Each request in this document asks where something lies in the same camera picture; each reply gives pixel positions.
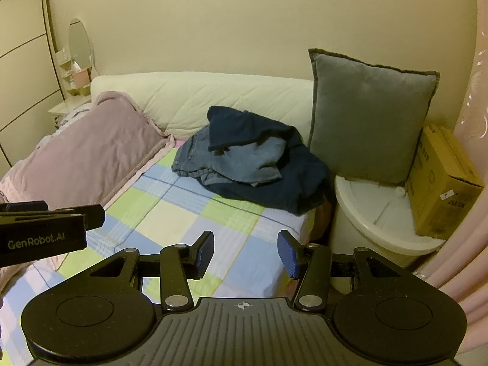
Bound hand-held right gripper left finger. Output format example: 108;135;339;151
76;231;215;312

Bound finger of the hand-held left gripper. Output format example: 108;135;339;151
0;200;49;214
0;205;106;231

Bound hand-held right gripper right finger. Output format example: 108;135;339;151
278;230;415;312

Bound blue jeans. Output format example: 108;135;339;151
171;124;287;188

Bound bed with checkered sheet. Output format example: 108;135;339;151
0;139;318;351

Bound dark navy garment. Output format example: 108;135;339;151
206;106;332;215

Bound patterned light cloth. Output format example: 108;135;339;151
53;107;94;132

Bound white nightstand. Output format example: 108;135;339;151
48;95;92;126

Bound pink tissue box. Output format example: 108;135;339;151
72;66;91;88

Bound cream wardrobe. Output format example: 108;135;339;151
0;0;63;168

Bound white tiered organizer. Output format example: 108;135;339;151
53;49;77;96

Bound grey square cushion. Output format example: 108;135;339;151
308;48;440;184

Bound cream padded headboard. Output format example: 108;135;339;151
90;72;315;142

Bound cardboard box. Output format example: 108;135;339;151
405;124;485;239

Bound oval mirror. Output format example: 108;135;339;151
68;18;94;79

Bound pink dotted curtain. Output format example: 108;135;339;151
414;42;488;313

